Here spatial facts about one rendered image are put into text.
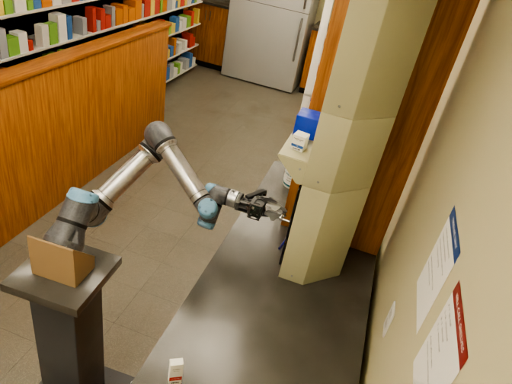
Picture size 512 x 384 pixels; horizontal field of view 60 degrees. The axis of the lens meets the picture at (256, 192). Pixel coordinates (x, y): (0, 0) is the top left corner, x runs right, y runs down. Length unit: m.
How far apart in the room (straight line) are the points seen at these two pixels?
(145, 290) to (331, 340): 1.65
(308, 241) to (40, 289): 1.04
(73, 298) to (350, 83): 1.25
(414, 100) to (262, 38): 4.98
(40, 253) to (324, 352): 1.11
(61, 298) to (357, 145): 1.21
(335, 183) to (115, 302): 1.86
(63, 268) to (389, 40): 1.38
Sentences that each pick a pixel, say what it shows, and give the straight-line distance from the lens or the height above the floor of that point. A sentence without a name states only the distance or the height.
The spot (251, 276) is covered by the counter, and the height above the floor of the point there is 0.94.
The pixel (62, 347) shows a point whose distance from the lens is 2.12.
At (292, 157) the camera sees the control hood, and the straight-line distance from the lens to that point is 1.65.
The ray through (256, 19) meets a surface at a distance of 6.72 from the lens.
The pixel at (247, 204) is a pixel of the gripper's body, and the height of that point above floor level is 1.22.
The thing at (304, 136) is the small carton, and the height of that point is 1.57.
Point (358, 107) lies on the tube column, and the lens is 1.54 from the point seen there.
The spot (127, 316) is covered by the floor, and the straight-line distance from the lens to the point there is 2.99.
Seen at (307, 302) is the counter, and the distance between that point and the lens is 1.89.
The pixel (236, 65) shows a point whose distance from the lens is 6.94.
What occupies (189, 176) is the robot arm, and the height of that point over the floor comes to 1.32.
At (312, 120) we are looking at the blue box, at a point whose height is 1.59.
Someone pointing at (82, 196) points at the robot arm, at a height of 1.23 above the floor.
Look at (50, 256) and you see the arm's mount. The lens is 1.82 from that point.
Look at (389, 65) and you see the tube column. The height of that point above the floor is 1.90.
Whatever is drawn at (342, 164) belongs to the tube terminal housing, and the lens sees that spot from 1.63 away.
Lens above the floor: 2.26
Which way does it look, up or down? 32 degrees down
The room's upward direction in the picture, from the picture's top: 11 degrees clockwise
